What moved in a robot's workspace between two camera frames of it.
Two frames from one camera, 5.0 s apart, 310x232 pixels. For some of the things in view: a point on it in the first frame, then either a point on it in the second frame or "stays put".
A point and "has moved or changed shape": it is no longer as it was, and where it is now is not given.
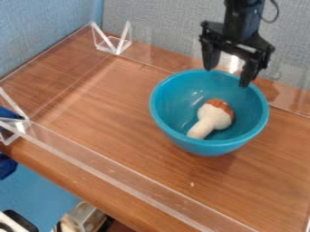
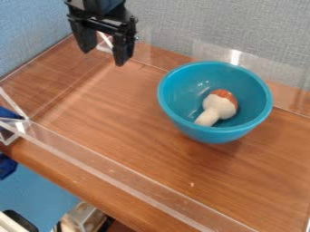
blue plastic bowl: x=209 y=111 has moved or changed shape
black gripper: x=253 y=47 to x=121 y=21
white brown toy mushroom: x=216 y=116 has moved or changed shape
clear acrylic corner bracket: x=110 y=43 stays put
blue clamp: x=9 y=165 stays put
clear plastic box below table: x=83 y=219 stays put
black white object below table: x=14 y=222 stays put
